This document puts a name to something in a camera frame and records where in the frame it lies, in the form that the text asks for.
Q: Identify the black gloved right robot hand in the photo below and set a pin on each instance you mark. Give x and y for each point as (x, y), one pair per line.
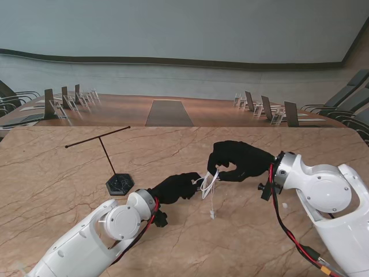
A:
(245, 158)

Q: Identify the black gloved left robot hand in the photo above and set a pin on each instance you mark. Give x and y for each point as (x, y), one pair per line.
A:
(176, 187)

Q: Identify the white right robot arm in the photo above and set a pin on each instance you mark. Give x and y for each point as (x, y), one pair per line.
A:
(325, 202)

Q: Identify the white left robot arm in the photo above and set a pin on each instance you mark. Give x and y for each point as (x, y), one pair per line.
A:
(86, 239)

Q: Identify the black T rack marble base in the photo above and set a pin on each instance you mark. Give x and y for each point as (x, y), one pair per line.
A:
(121, 184)

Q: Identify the clear acrylic name holder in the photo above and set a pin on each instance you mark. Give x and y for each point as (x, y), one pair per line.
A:
(83, 100)
(278, 117)
(94, 94)
(258, 109)
(237, 99)
(72, 104)
(59, 109)

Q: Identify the brown conference table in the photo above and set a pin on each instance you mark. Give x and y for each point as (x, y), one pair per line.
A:
(216, 112)

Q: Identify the brown upright desk screen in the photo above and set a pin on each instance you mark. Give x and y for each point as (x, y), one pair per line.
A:
(291, 114)
(249, 101)
(77, 92)
(266, 106)
(49, 101)
(64, 95)

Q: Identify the white paper sheet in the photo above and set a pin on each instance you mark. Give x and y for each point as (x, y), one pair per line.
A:
(312, 119)
(31, 108)

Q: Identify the grey office chair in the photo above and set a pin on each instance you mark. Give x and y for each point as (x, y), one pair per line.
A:
(361, 118)
(357, 102)
(346, 92)

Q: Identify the dark office chair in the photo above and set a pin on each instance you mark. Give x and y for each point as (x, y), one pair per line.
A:
(5, 89)

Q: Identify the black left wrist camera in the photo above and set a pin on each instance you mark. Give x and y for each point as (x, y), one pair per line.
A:
(161, 218)

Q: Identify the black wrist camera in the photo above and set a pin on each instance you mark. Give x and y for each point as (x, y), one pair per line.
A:
(161, 218)
(266, 190)

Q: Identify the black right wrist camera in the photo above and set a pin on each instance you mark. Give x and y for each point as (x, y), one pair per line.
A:
(266, 190)

